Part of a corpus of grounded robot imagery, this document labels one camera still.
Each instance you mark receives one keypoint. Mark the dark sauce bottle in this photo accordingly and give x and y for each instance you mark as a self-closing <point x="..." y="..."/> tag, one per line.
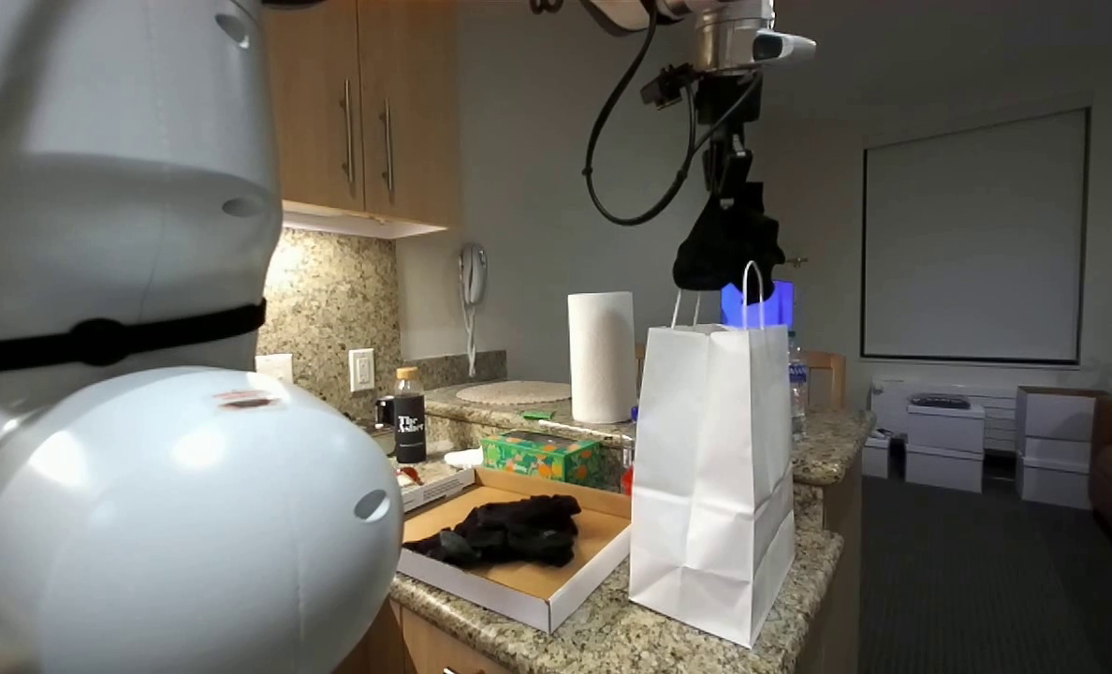
<point x="408" y="418"/>

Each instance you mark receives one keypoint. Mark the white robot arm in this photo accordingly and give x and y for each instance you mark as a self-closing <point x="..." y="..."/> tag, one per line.
<point x="161" y="505"/>

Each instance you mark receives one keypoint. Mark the cardboard tray box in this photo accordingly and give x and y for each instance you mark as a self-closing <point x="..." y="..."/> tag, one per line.
<point x="529" y="594"/>

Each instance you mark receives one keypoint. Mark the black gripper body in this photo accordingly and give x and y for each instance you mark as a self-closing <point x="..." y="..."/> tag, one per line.
<point x="724" y="111"/>

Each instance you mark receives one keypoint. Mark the white storage box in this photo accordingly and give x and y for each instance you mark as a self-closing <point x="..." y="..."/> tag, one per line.
<point x="944" y="443"/>
<point x="1055" y="449"/>

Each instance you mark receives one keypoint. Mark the wooden wall cabinet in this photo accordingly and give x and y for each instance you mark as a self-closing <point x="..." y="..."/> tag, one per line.
<point x="363" y="106"/>

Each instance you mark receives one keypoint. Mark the green tissue box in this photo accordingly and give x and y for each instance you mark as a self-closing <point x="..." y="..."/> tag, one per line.
<point x="552" y="457"/>

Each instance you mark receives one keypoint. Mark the white projector screen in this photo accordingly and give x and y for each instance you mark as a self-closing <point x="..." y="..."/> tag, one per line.
<point x="971" y="240"/>

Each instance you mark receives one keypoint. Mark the black socks pile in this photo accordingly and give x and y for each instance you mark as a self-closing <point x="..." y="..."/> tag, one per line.
<point x="532" y="530"/>

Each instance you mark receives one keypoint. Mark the white storage box left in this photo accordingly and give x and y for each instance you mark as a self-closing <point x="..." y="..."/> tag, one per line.
<point x="944" y="443"/>

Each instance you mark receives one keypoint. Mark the white paper bag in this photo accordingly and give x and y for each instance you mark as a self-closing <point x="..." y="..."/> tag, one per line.
<point x="714" y="465"/>

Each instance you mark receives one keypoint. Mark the white storage box right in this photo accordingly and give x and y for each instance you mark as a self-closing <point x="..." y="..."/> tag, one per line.
<point x="1055" y="449"/>

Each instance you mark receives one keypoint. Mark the white paper towel roll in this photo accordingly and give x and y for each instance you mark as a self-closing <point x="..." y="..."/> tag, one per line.
<point x="600" y="356"/>

